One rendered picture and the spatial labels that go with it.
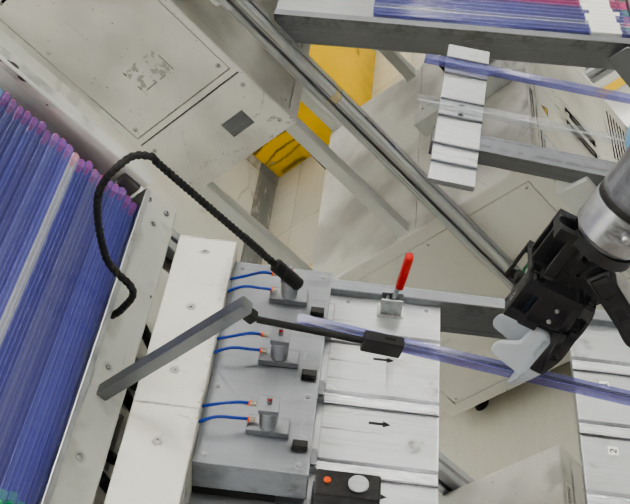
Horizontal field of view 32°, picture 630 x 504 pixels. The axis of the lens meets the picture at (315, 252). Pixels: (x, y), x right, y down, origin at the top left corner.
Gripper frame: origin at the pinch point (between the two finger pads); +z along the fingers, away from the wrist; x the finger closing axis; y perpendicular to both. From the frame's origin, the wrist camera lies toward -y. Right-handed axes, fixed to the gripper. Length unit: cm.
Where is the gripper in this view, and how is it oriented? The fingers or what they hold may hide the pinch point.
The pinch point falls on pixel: (520, 372)
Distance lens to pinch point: 124.7
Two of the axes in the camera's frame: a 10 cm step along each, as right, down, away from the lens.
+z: -4.1, 7.0, 5.9
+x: -1.6, 5.8, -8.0
